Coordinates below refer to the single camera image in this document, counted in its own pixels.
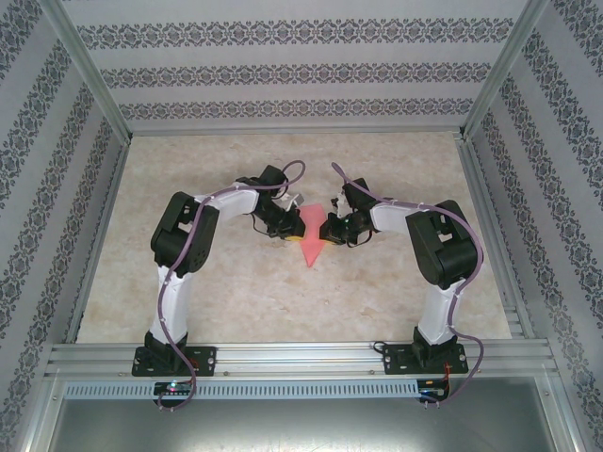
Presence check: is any pink cloth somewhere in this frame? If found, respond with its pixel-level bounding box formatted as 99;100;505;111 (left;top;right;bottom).
297;203;327;270

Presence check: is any grey sheet metal tray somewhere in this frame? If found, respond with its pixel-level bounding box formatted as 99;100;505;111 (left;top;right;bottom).
18;376;583;452

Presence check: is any circuit board with green light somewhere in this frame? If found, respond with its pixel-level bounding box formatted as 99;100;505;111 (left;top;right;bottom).
154;380;193;396

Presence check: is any thin aluminium wall rail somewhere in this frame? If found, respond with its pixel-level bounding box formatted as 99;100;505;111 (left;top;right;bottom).
124;122;467;138

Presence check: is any aluminium table side rail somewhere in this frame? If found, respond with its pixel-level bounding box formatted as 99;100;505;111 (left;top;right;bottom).
64;136;134;345
454;134;537;340

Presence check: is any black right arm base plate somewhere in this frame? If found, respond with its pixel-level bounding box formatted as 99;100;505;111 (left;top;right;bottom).
375;343;468;377

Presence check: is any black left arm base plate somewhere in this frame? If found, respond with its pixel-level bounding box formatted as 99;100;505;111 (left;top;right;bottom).
131;346;219;378

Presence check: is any grey slotted cable duct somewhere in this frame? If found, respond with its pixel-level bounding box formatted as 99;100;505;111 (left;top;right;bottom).
63;379;420;399

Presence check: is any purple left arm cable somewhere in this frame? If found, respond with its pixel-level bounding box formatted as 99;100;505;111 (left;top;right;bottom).
155;159;308;414

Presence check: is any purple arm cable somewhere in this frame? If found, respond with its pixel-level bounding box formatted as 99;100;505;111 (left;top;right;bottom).
331;162;488;409
155;159;308;414

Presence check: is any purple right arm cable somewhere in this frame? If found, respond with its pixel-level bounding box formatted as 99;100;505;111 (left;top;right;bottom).
331;162;488;409

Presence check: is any aluminium frame post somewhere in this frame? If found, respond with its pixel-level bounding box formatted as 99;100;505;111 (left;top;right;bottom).
39;0;134;145
459;0;551;140

